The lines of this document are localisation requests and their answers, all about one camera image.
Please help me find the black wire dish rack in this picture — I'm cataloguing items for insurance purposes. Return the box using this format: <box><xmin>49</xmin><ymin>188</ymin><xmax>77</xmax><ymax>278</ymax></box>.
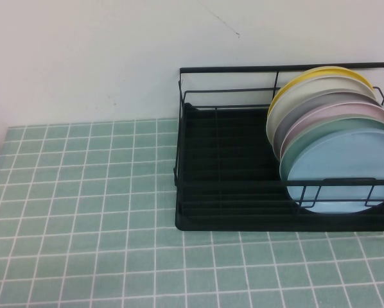
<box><xmin>172</xmin><ymin>62</ymin><xmax>384</xmax><ymax>232</ymax></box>

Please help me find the light blue plate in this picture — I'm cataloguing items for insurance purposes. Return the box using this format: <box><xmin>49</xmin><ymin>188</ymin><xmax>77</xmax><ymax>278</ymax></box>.
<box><xmin>279</xmin><ymin>129</ymin><xmax>384</xmax><ymax>215</ymax></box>

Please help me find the mint green plate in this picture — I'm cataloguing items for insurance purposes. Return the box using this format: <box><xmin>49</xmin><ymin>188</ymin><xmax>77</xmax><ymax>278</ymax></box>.
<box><xmin>279</xmin><ymin>117</ymin><xmax>384</xmax><ymax>163</ymax></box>

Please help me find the cream white plate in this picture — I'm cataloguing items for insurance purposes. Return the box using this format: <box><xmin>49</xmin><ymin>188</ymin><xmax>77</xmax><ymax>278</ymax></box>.
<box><xmin>266</xmin><ymin>76</ymin><xmax>376</xmax><ymax>149</ymax></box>

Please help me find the green checked tablecloth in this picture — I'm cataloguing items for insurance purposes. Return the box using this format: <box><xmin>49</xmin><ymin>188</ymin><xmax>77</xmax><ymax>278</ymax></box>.
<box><xmin>0</xmin><ymin>102</ymin><xmax>384</xmax><ymax>308</ymax></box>

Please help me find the pink plate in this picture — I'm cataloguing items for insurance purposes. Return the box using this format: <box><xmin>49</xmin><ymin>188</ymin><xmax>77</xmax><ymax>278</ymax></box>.
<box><xmin>279</xmin><ymin>103</ymin><xmax>384</xmax><ymax>152</ymax></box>

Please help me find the yellow plate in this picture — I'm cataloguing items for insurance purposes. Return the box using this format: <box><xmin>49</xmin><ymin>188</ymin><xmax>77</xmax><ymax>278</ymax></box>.
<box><xmin>267</xmin><ymin>65</ymin><xmax>374</xmax><ymax>118</ymax></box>

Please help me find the grey plate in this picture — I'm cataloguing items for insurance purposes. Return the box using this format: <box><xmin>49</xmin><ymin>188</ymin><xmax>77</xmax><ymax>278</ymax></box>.
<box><xmin>273</xmin><ymin>91</ymin><xmax>381</xmax><ymax>150</ymax></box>

